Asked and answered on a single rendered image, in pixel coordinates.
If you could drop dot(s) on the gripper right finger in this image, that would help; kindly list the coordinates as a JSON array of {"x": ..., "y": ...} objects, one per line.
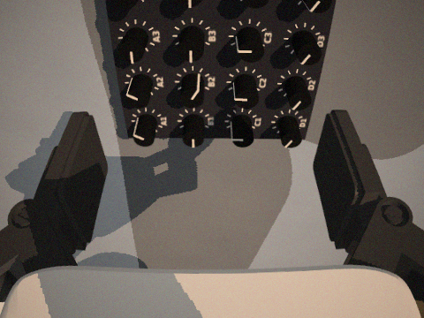
[{"x": 375, "y": 230}]

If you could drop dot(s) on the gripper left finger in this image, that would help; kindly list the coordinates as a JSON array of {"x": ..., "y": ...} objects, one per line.
[{"x": 43, "y": 231}]

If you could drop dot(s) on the black knob box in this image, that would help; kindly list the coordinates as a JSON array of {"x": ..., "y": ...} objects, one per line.
[{"x": 155, "y": 38}]

